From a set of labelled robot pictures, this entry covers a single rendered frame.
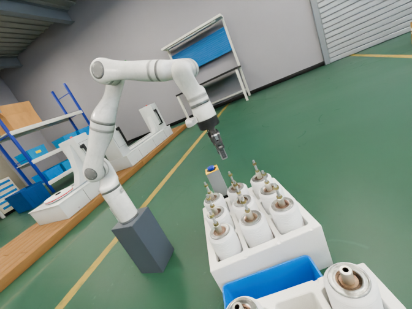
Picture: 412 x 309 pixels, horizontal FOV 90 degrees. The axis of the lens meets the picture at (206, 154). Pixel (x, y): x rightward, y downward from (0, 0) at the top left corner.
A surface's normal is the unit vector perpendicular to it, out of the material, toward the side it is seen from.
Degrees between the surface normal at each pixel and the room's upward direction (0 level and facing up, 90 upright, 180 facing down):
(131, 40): 90
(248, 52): 90
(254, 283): 88
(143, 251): 90
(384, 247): 0
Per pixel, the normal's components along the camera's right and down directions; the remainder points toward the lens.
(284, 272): 0.03, 0.28
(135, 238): -0.27, 0.43
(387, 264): -0.40, -0.86
